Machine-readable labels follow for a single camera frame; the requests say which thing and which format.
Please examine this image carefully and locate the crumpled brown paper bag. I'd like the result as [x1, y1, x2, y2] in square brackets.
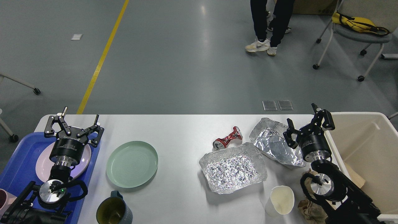
[297, 169, 327, 224]

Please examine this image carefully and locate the dark teal mug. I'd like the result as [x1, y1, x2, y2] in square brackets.
[96, 190, 133, 224]

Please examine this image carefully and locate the green plate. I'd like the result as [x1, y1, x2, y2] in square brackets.
[106, 141, 158, 188]

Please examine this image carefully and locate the right floor plate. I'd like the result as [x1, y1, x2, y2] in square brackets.
[278, 100, 294, 110]

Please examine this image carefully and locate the grey chair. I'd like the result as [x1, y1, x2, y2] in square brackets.
[313, 0, 397, 82]

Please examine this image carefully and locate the pink plate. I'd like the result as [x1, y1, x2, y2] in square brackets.
[35, 142, 91, 182]

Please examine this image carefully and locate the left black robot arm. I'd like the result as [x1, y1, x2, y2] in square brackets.
[1, 107, 105, 224]

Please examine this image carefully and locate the front foil tray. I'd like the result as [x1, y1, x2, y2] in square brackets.
[199, 142, 268, 194]

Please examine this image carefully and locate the pink mug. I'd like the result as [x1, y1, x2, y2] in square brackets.
[0, 189, 17, 218]

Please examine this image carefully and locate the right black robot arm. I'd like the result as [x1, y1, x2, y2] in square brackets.
[283, 103, 382, 224]

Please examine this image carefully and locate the yellow bag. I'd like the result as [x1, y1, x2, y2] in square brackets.
[332, 12, 391, 37]

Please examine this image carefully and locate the lower left caster leg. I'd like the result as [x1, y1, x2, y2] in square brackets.
[0, 118, 19, 143]

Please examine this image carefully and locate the floor plate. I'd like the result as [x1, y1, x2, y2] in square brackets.
[262, 100, 278, 111]
[278, 100, 294, 110]

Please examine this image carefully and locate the chair leg with caster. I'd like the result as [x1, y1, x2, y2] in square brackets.
[0, 74, 41, 95]

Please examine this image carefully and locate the rear foil tray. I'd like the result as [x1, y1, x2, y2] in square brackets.
[249, 117, 307, 169]

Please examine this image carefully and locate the person in black trousers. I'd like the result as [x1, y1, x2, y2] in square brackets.
[245, 0, 295, 56]

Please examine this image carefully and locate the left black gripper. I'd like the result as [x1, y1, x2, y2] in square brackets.
[44, 106, 104, 163]

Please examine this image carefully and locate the cardboard box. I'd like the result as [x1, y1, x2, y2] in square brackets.
[293, 0, 338, 15]

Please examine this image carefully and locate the beige plastic bin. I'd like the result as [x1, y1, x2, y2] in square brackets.
[325, 112, 398, 224]

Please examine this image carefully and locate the white paper cup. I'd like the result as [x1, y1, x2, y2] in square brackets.
[265, 185, 295, 217]

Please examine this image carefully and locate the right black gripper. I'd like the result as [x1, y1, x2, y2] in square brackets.
[283, 103, 336, 162]

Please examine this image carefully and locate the crushed red can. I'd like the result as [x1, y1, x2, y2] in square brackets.
[213, 126, 243, 150]

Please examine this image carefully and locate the left floor plate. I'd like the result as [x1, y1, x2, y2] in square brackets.
[262, 100, 278, 111]

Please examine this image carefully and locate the foil tray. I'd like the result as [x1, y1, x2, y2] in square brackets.
[249, 117, 307, 169]
[199, 142, 268, 194]

